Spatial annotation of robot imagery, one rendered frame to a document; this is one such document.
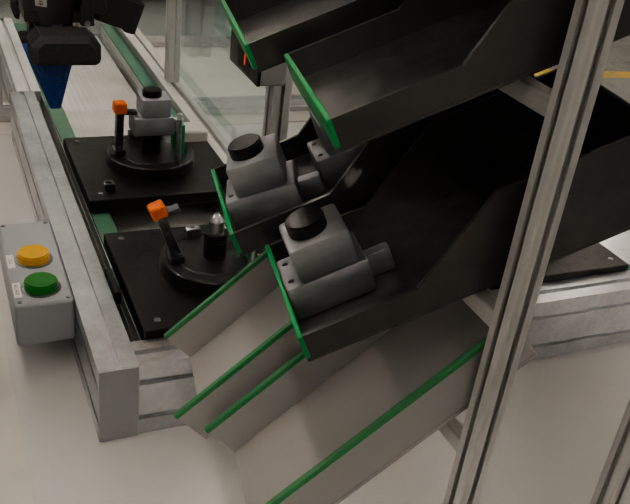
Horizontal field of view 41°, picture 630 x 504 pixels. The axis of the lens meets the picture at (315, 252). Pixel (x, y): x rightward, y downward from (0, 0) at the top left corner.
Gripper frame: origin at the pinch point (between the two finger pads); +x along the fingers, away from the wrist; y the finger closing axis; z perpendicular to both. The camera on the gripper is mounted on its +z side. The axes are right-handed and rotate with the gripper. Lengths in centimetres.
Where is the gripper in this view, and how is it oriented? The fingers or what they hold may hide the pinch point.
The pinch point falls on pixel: (54, 75)
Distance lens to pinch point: 91.2
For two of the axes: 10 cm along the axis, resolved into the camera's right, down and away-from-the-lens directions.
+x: -1.2, 8.7, 4.9
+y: -3.9, -4.9, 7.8
